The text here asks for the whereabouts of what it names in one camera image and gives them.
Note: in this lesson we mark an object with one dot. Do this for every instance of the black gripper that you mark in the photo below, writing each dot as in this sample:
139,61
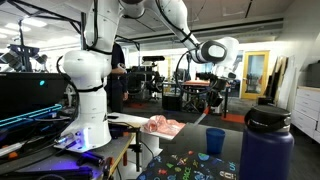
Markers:
218,87

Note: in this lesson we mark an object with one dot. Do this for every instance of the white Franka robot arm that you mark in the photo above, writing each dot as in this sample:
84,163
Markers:
90,83

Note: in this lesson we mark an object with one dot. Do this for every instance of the dark blue plastic cup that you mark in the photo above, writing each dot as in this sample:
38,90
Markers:
215,140

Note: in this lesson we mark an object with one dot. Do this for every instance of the orange floor mat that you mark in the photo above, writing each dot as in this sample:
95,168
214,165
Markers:
233,118

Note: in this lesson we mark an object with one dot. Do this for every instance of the black box on floor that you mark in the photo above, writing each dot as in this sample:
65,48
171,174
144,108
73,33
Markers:
172,102

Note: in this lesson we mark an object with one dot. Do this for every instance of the yellow framed door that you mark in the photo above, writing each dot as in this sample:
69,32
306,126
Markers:
255,75

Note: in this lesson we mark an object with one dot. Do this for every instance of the pink crumpled cloth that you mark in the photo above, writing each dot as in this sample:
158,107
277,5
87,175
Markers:
163,125

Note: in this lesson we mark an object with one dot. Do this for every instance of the dark blue water bottle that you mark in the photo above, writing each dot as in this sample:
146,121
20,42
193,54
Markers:
266,146

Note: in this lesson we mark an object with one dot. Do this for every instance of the white leaning boards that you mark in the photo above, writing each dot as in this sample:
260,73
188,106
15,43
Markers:
283,83

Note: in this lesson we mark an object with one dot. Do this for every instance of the dark colourful patterned cloth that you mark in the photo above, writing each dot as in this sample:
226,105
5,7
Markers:
186,166

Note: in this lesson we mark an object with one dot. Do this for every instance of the white flat board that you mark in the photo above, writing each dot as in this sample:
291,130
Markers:
130,119

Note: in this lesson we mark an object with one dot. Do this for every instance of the white drawer cabinet wooden top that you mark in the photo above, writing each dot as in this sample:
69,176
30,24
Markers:
306,110

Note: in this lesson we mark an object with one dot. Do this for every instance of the person in dark clothes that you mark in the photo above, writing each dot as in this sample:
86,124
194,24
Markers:
116,76

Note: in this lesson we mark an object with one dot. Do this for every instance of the metal optical breadboard table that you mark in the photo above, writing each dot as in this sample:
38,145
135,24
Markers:
60,163

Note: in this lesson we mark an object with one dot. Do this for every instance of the black computer monitor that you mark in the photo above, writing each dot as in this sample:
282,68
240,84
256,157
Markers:
30,93

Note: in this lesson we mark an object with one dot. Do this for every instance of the black studio light stand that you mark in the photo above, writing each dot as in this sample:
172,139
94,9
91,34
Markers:
23,56

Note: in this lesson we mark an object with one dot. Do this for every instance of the black stereo camera bar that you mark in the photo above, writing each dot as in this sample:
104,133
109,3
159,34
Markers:
153,58

